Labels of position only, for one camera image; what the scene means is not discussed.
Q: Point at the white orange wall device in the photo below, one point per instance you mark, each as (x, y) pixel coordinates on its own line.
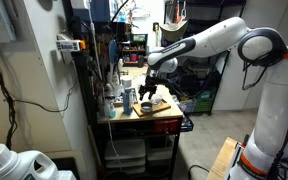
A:
(67, 43)

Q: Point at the wooden cutting board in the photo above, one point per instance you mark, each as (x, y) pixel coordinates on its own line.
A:
(155, 108)

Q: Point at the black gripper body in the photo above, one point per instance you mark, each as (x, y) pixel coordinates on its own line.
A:
(152, 80)

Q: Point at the green plastic crate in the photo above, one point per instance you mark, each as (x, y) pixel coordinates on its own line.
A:
(204, 101)

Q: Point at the small blue bottle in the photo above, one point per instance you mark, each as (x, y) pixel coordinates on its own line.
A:
(112, 110)

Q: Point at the red toolbox drawer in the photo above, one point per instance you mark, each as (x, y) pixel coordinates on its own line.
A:
(169, 126)

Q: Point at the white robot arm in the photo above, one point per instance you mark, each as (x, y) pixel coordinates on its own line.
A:
(259, 158)

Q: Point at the white plastic storage bin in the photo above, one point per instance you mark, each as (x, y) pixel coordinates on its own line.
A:
(125, 149)

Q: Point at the silver metal tin can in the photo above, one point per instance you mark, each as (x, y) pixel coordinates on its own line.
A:
(146, 107)

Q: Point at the glass lunchbox container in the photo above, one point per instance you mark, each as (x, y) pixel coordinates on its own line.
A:
(156, 99)

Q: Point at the white detergent jug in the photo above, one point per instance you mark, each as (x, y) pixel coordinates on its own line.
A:
(30, 165)

